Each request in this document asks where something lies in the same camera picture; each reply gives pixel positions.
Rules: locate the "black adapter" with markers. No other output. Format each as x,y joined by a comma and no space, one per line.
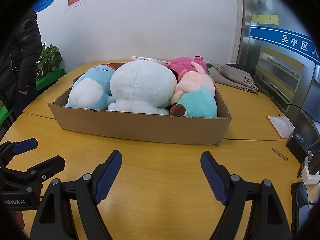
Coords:
314,163

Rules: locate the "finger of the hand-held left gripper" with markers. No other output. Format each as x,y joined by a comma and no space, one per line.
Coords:
47,165
25,144

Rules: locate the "green planter box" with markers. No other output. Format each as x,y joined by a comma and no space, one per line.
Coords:
47,80

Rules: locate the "light pink plush toy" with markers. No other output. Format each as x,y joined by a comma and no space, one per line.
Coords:
195,81

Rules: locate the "white charger block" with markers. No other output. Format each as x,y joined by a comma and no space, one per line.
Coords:
308,178

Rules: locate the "blue plush toy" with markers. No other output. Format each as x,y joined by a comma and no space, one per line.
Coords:
85,92

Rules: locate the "white plastic piece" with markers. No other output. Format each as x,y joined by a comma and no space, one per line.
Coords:
140,58

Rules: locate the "grey cloth bag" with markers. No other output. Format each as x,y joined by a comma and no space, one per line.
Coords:
232,77

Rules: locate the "green potted plant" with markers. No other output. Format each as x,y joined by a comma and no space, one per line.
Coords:
50,57

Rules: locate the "black box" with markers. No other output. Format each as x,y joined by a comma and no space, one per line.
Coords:
298,143

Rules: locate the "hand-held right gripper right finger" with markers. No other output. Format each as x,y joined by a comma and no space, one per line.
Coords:
215,177

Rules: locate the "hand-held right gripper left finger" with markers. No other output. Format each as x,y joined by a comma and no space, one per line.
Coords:
107,177

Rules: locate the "cardboard box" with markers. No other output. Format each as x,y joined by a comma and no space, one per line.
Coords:
150,130

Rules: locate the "teal plush toy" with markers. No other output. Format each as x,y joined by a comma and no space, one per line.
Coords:
200,105

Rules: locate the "blue window banner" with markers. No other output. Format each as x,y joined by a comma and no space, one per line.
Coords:
275,35

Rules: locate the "magenta plush toy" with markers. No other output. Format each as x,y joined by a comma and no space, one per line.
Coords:
182,66

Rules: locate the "white round plush toy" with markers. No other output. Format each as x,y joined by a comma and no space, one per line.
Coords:
142,85

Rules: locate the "yellow sticky note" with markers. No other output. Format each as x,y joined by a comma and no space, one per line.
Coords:
275,19
255,19
264,19

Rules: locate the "metal door frame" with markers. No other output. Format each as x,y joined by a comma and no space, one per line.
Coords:
246,17

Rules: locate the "black flat device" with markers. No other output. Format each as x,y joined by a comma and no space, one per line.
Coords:
301,200

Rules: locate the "white envelope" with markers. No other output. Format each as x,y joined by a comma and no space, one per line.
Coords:
281,127

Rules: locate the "wooden stick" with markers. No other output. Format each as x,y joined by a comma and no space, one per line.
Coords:
280,153

